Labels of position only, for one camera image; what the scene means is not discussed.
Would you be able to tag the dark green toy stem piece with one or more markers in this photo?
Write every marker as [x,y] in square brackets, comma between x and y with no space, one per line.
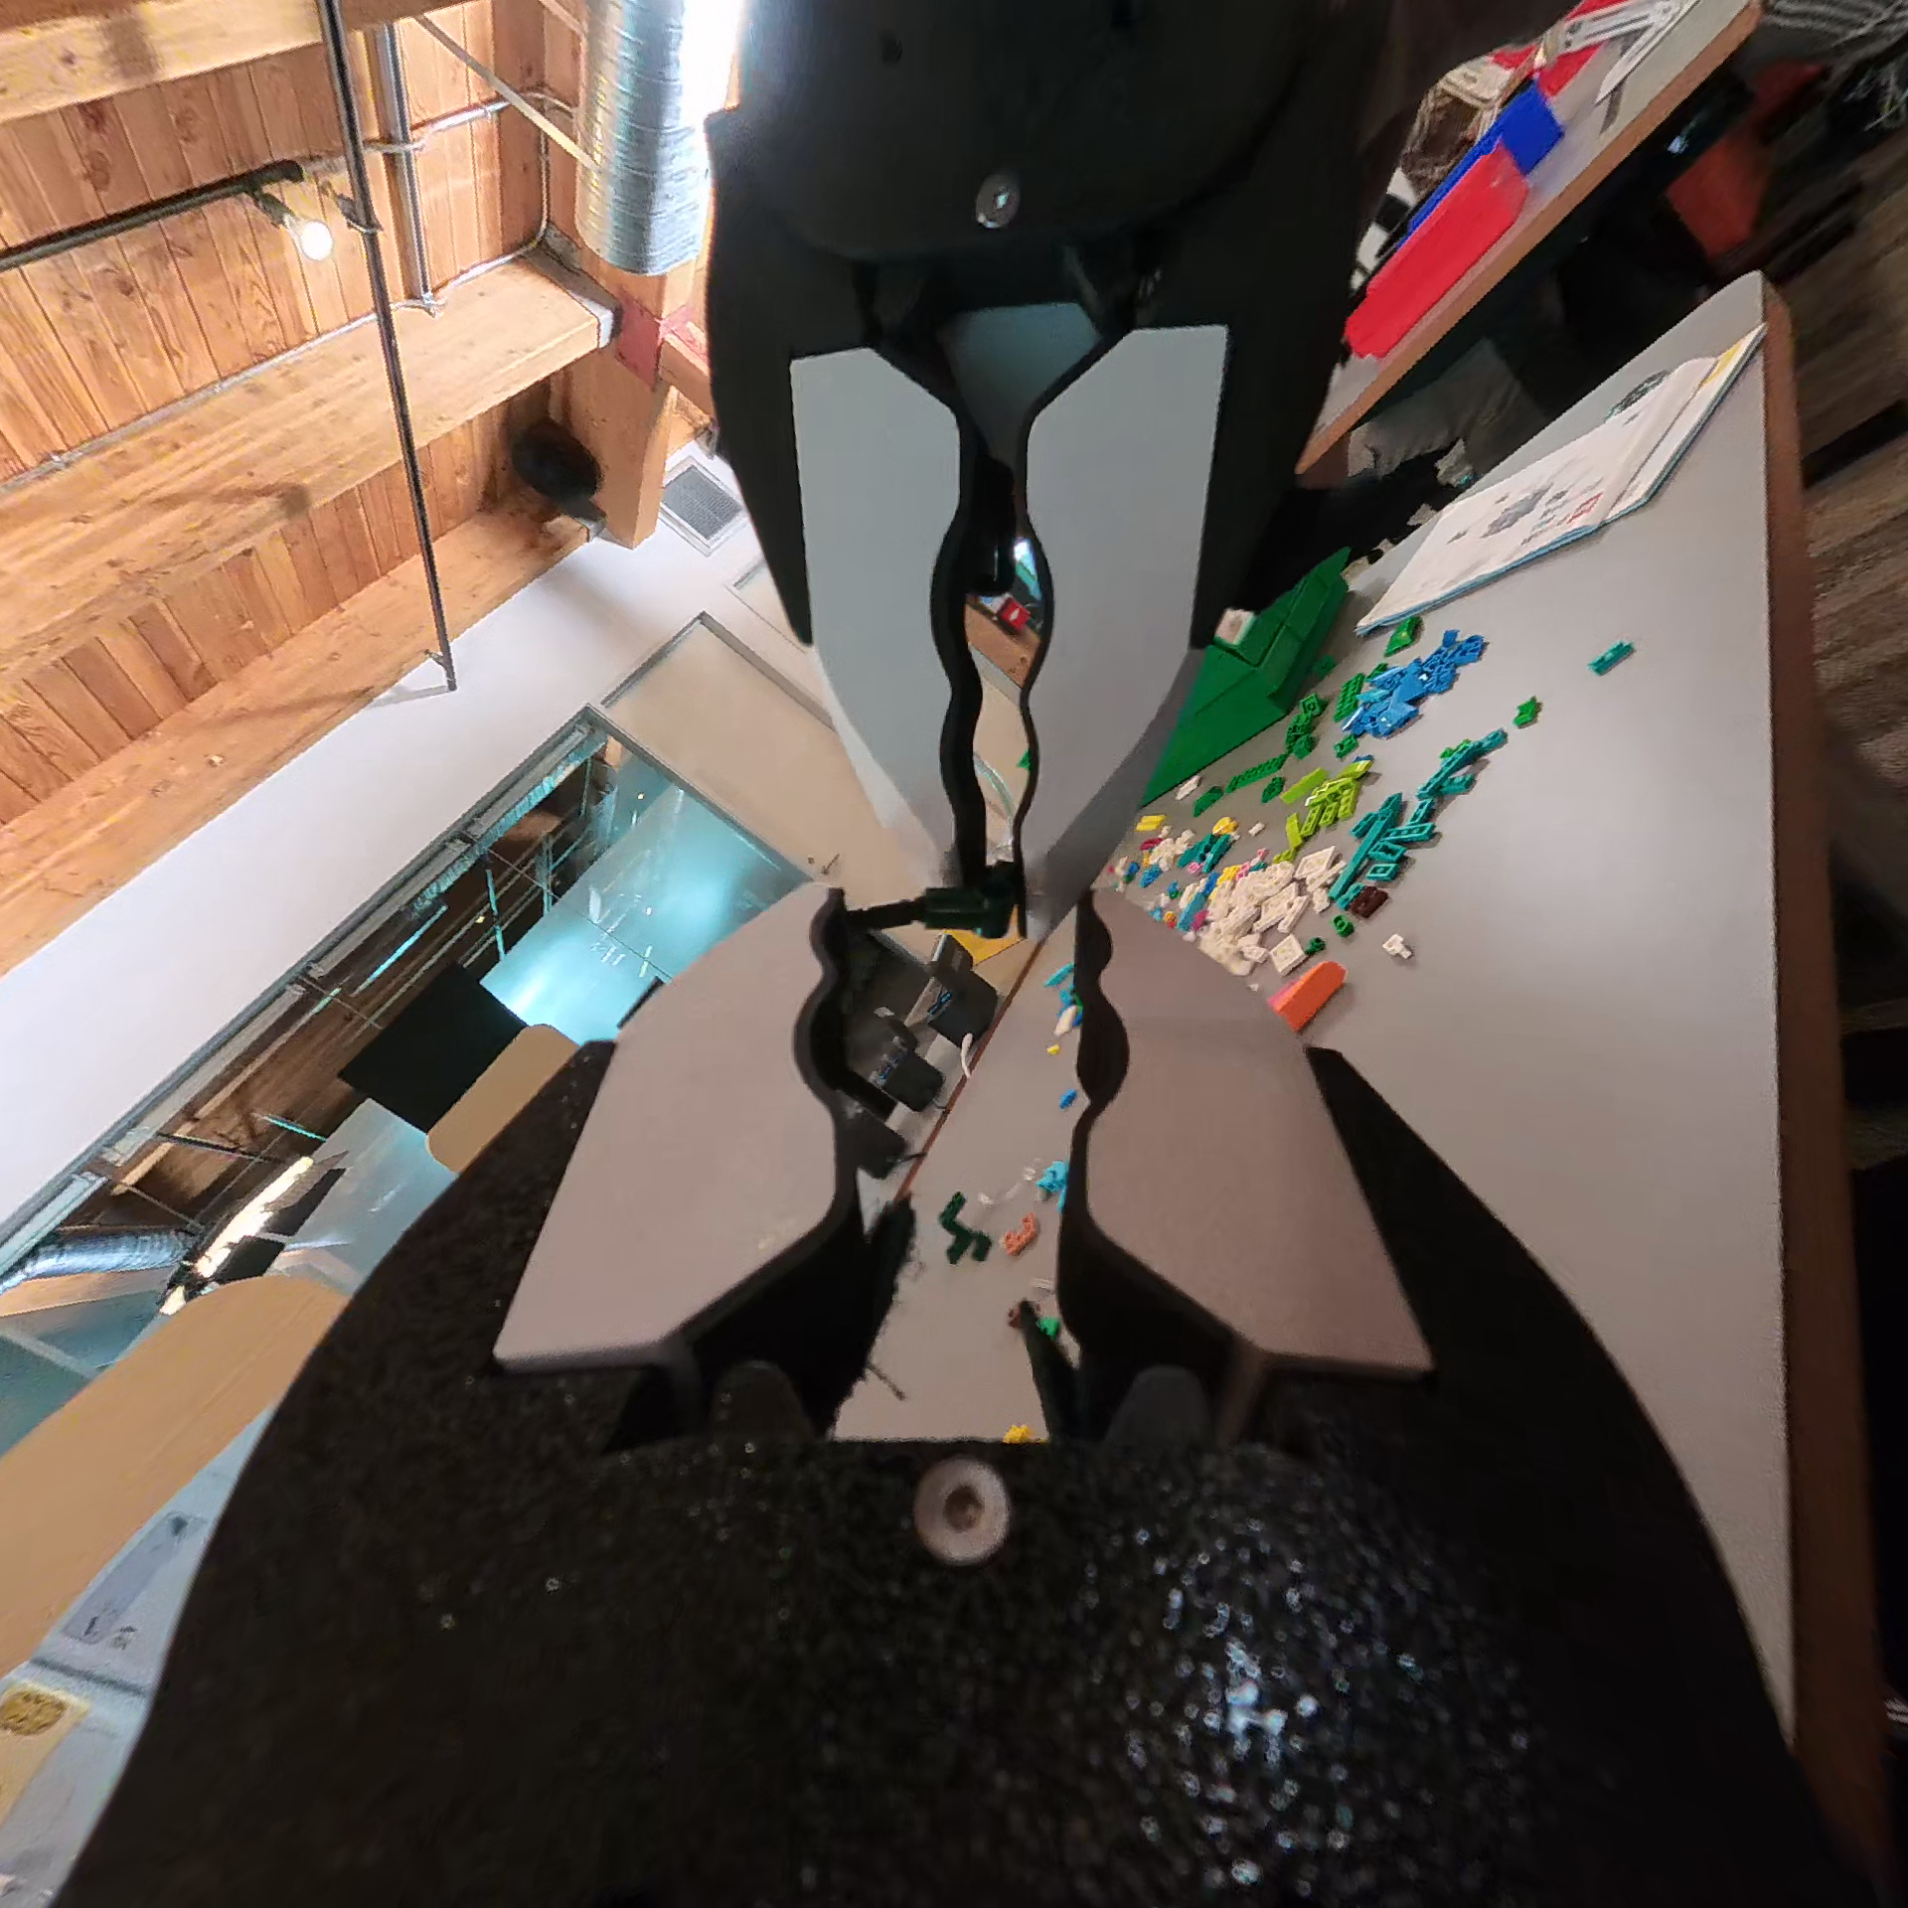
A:
[968,904]

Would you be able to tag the wooden post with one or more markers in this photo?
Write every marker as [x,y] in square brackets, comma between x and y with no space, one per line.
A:
[634,448]

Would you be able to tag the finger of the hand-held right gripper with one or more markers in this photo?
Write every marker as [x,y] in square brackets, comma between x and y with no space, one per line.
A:
[1134,566]
[879,596]

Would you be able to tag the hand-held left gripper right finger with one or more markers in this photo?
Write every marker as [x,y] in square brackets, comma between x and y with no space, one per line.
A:
[1237,1177]

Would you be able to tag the cluster of light blue bricks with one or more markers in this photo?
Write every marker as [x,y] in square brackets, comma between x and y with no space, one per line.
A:
[1053,1181]

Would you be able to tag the wall air vent grille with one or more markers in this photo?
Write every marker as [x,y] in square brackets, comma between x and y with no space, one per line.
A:
[701,504]

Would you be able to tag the dark green stepped toy bracket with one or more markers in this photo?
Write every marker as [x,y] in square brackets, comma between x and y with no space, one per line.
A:
[961,1222]

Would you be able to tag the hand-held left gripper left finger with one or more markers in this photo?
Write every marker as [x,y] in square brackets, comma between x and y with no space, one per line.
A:
[686,1163]

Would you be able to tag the red plastic bin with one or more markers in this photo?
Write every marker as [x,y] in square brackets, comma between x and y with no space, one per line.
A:
[1431,268]

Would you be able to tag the ceiling track spotlight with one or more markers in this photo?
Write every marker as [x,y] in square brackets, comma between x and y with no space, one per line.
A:
[309,233]

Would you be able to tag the black hanging panel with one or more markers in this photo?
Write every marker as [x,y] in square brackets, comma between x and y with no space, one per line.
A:
[425,1051]

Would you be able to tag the pile of loose toy bricks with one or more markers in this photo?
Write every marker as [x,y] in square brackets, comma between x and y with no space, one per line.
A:
[1269,908]

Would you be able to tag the silver ventilation duct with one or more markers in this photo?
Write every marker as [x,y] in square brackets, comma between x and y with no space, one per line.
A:
[641,135]

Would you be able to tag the black battery charger box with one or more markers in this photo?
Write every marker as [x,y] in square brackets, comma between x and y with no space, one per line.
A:
[954,997]
[903,1065]

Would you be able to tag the black ceiling speaker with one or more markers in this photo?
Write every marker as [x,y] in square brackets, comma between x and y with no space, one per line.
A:
[560,470]

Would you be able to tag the nested green plastic bins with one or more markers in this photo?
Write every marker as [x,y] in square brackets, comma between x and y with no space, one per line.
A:
[1237,699]

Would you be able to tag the orange brick separator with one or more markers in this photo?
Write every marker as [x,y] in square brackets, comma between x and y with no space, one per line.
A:
[1310,996]

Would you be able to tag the thin white instruction booklet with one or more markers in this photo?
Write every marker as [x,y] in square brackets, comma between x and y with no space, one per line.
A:
[1550,506]

